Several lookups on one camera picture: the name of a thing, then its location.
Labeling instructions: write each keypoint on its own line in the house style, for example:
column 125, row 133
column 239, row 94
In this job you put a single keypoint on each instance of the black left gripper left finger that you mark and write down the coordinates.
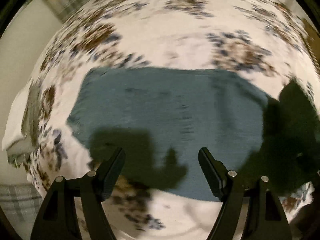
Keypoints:
column 58, row 214

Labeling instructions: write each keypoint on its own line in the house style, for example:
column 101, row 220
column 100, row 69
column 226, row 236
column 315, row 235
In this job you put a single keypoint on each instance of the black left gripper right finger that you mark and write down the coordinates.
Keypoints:
column 265, row 217

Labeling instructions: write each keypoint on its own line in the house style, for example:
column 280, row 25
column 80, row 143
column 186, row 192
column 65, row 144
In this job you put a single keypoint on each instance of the blue denim pants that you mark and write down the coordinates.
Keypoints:
column 162, row 117

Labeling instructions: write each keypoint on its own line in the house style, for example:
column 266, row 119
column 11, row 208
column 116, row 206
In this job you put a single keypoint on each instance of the grey plaid rug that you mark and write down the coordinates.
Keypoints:
column 26, row 27

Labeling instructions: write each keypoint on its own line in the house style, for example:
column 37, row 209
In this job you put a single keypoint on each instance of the white floral blanket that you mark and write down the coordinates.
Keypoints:
column 261, row 41

